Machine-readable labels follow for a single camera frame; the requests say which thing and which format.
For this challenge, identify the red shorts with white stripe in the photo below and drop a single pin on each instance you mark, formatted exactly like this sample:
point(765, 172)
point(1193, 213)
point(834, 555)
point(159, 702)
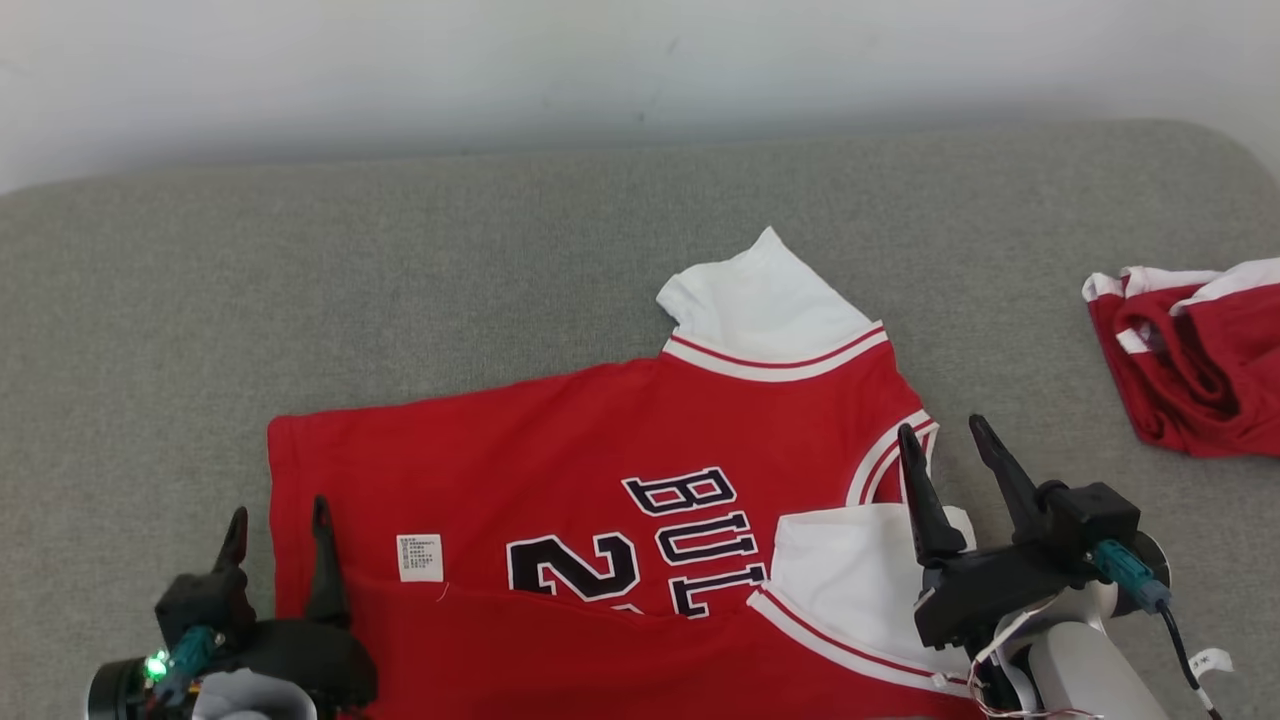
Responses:
point(1200, 380)

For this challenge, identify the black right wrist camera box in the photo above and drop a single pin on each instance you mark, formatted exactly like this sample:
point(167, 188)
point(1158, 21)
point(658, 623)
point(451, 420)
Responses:
point(1090, 520)

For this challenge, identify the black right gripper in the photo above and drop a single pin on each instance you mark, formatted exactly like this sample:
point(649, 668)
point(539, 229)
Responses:
point(985, 595)

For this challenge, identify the red basketball jersey white sleeves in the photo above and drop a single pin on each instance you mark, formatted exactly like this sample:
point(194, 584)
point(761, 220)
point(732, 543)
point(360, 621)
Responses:
point(480, 470)

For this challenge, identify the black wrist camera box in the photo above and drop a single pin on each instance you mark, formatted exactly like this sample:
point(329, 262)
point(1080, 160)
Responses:
point(200, 600)
point(1090, 520)

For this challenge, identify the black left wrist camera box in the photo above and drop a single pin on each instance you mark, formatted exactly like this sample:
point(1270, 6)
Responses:
point(200, 600)

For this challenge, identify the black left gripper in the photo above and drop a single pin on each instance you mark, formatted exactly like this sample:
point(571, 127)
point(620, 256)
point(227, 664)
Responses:
point(320, 660)

